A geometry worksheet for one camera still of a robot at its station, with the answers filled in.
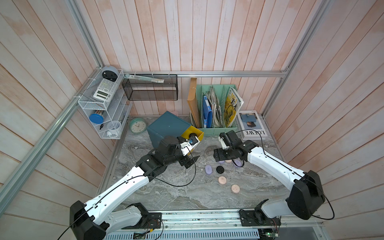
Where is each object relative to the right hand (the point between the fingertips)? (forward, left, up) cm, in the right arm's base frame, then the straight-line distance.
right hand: (219, 153), depth 86 cm
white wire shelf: (+17, +59, +19) cm, 64 cm away
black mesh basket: (+45, +56, +12) cm, 73 cm away
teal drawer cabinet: (+13, +30, +11) cm, 34 cm away
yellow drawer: (+11, +16, +8) cm, 21 cm away
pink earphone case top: (-9, -3, +8) cm, 12 cm away
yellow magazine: (+35, -12, +7) cm, 37 cm away
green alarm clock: (+23, +55, -2) cm, 60 cm away
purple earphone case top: (-1, -3, -10) cm, 11 cm away
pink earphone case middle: (-12, -2, -10) cm, 16 cm away
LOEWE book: (+28, -28, -8) cm, 40 cm away
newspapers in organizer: (+26, -2, +1) cm, 26 cm away
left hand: (-6, +16, +13) cm, 22 cm away
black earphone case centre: (-5, -1, -11) cm, 12 cm away
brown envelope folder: (+23, +16, +20) cm, 35 cm away
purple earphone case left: (-6, +6, -9) cm, 12 cm away
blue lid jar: (+7, +66, +21) cm, 70 cm away
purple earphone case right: (-10, -7, +8) cm, 15 cm away
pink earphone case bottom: (-17, -9, -9) cm, 21 cm away
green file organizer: (+40, +10, +16) cm, 44 cm away
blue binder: (+25, +6, +9) cm, 27 cm away
